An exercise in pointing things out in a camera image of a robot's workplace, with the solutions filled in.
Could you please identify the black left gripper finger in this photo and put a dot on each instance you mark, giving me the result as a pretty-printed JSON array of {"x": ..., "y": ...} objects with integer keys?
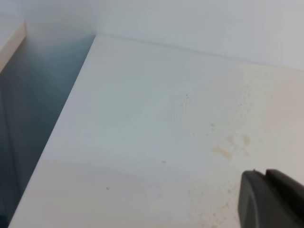
[{"x": 270, "y": 200}]

